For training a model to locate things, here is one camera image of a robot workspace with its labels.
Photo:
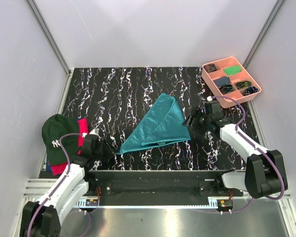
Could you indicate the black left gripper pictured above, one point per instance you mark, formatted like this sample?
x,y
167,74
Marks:
x,y
110,150

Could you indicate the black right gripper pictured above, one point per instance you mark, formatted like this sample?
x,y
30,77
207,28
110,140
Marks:
x,y
196,112

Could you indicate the teal cloth napkin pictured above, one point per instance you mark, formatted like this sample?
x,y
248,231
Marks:
x,y
162,123

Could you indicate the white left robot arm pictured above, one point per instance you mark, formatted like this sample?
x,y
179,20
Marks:
x,y
44,217

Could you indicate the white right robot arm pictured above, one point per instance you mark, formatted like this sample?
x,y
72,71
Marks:
x,y
265,174

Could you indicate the pink folded cloth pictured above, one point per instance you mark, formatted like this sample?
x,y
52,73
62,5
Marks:
x,y
83,128

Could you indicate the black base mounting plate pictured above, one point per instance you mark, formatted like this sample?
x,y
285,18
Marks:
x,y
156,199

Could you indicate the dark green baseball cap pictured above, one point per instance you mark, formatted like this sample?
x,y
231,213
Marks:
x,y
60,132

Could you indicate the black patterned rolled cloth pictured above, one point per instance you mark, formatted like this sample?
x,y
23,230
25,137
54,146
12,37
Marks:
x,y
226,89

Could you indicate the grey blue rolled cloth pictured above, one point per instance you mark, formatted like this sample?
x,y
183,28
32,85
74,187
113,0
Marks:
x,y
222,81

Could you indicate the dark patterned rolled cloth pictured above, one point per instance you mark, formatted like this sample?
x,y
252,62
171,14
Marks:
x,y
209,68

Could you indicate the pink compartment tray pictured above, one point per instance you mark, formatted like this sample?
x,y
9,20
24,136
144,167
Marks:
x,y
229,100

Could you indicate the yellow black rolled cloth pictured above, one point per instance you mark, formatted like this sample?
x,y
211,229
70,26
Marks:
x,y
243,84

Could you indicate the green rolled cloth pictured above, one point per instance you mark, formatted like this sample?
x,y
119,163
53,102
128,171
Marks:
x,y
232,70

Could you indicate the blue black rolled cloth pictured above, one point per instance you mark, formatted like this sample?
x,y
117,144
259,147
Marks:
x,y
250,90

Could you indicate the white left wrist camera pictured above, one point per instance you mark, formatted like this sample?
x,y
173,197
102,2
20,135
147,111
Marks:
x,y
92,132

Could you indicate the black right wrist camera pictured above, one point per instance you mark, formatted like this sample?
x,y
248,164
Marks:
x,y
213,110

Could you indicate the aluminium front rail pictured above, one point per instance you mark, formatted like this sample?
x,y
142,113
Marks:
x,y
203,188

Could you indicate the aluminium frame post left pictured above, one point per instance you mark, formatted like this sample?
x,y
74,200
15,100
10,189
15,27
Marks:
x,y
48,35

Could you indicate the aluminium frame post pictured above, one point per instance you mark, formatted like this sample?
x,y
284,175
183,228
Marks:
x,y
264,30
48,35

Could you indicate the aluminium frame post right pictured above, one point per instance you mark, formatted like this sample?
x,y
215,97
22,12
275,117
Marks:
x,y
264,30

